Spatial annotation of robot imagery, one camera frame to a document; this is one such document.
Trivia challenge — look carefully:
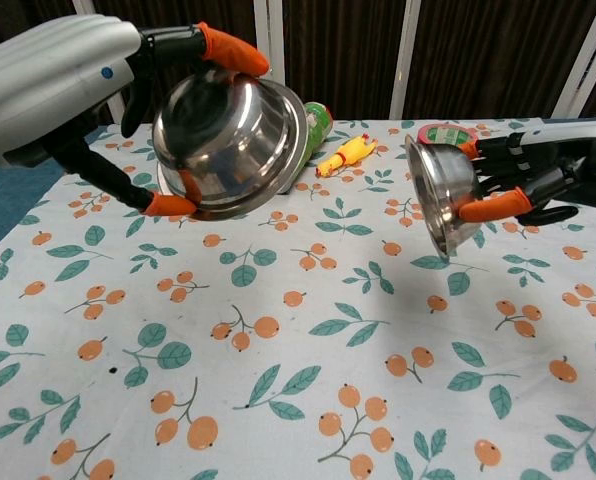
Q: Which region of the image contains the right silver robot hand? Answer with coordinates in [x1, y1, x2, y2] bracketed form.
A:
[457, 122, 596, 226]

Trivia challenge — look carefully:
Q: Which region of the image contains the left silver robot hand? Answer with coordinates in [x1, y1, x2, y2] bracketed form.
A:
[0, 13, 271, 221]

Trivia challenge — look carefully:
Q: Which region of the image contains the stainless steel bowl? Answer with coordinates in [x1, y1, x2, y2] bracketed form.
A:
[151, 67, 310, 222]
[404, 133, 485, 260]

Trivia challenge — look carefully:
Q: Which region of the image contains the red tape roll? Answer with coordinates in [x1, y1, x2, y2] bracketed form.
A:
[416, 123, 479, 149]

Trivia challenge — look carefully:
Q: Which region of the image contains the yellow rubber chicken toy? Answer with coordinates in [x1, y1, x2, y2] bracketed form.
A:
[315, 133, 379, 178]

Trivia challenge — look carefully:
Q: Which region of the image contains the green chips can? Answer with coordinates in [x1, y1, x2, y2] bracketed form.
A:
[297, 101, 334, 171]

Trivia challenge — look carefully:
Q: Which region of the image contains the fruit print tablecloth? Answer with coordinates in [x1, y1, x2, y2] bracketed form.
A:
[0, 118, 596, 480]

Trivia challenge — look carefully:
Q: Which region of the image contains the dark folding screen white frame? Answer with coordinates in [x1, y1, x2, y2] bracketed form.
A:
[0, 0, 596, 127]

